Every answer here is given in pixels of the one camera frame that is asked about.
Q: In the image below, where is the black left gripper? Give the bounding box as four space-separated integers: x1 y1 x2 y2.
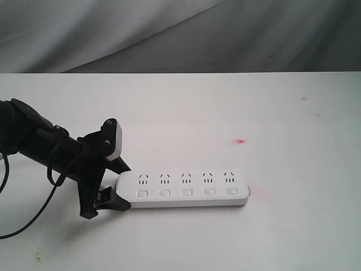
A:
67 131 131 219

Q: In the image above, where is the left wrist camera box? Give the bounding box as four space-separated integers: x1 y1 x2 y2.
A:
100 118 122 161

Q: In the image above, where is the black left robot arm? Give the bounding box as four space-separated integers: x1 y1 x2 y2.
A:
1 98 131 219

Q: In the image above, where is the white five-outlet power strip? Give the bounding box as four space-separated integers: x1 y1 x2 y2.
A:
116 168 250 209

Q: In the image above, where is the white backdrop cloth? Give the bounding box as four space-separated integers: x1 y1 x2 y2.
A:
1 1 360 73

